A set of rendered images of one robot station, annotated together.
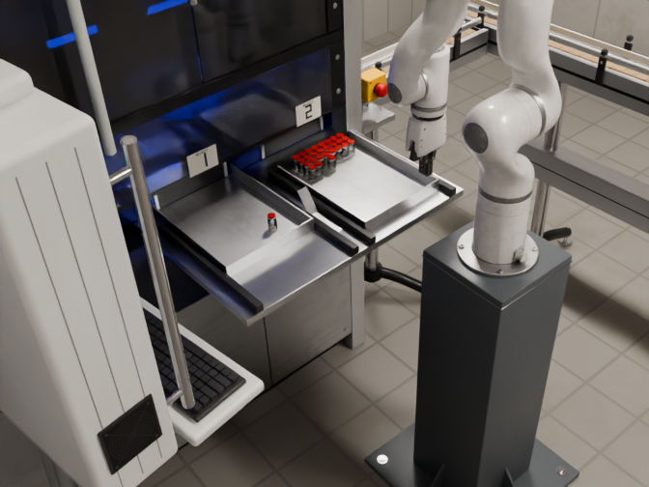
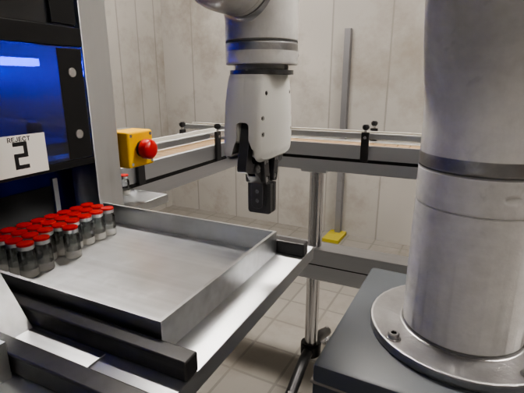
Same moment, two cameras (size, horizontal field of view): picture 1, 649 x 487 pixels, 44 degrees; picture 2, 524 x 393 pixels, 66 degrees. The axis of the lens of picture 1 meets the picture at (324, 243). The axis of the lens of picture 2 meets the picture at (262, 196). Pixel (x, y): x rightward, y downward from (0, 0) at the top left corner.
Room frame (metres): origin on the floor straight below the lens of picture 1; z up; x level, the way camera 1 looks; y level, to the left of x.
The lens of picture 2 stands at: (1.18, -0.05, 1.12)
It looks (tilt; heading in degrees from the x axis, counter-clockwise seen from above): 16 degrees down; 335
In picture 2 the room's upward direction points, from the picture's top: straight up
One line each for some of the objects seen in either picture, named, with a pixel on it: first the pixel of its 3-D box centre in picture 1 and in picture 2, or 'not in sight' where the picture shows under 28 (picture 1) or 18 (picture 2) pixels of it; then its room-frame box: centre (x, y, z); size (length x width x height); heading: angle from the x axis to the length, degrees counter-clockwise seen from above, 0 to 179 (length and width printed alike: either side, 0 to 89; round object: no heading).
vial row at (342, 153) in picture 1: (328, 158); (67, 236); (1.81, -0.03, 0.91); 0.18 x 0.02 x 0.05; 129
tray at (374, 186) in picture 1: (356, 178); (124, 254); (1.72, -0.09, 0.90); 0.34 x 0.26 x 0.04; 39
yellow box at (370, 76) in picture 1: (369, 84); (129, 147); (2.05, -0.15, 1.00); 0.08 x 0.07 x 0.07; 39
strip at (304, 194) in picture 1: (321, 210); (34, 317); (1.58, 0.00, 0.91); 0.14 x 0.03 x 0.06; 40
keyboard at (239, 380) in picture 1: (159, 353); not in sight; (1.21, 0.37, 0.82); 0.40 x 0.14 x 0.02; 47
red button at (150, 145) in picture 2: (380, 90); (146, 149); (2.01, -0.18, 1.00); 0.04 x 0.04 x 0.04; 39
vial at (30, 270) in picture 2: (312, 174); (27, 259); (1.74, 0.02, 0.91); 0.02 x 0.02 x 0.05
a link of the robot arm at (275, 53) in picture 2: (429, 105); (262, 57); (1.63, -0.26, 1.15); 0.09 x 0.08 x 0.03; 129
